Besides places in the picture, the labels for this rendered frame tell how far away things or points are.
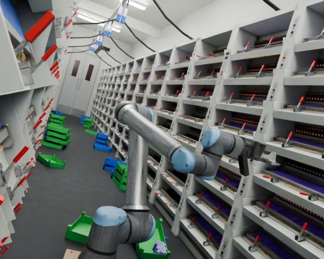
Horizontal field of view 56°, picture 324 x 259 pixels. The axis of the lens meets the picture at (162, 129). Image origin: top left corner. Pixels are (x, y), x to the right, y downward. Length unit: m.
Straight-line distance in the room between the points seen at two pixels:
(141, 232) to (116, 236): 0.15
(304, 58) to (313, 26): 0.19
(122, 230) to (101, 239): 0.11
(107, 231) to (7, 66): 1.35
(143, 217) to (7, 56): 1.47
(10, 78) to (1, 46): 0.02
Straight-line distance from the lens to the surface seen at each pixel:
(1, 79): 0.17
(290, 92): 1.95
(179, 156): 1.22
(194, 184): 2.52
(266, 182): 1.79
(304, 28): 2.02
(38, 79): 0.78
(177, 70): 3.83
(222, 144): 1.32
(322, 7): 2.03
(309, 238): 1.65
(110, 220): 1.47
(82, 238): 2.08
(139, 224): 1.60
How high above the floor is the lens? 0.91
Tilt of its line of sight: 3 degrees down
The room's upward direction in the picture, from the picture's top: 17 degrees clockwise
